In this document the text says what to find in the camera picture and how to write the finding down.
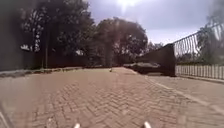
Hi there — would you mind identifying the dark building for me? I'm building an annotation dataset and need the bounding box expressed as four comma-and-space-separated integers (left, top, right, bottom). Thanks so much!
0, 0, 36, 72

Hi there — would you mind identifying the row of trees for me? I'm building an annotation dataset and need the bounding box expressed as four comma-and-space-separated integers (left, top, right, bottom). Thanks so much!
20, 0, 164, 70

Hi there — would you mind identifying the tree behind fence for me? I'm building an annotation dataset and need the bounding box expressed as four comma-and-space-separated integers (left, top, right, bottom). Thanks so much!
196, 0, 224, 64

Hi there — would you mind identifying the red brick path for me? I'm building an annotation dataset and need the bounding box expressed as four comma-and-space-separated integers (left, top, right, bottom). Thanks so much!
0, 66, 224, 128

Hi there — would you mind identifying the dark wall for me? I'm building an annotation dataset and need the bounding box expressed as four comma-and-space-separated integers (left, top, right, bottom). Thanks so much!
123, 43, 177, 77

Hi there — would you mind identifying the metal railing fence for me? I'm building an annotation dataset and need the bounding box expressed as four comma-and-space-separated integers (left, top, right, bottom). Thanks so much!
173, 22, 224, 81

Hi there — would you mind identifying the kerb strip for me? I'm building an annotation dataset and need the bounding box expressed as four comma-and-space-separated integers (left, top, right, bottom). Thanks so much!
0, 66, 84, 79

